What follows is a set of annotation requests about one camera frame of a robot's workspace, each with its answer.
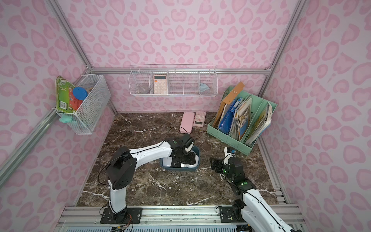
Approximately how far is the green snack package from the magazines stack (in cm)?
86

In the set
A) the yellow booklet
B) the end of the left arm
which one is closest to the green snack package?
the end of the left arm

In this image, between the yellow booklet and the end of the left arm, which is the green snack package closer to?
the end of the left arm

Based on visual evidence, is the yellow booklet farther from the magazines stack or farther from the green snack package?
the green snack package

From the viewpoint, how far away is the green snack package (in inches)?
26.6

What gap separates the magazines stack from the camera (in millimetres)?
878
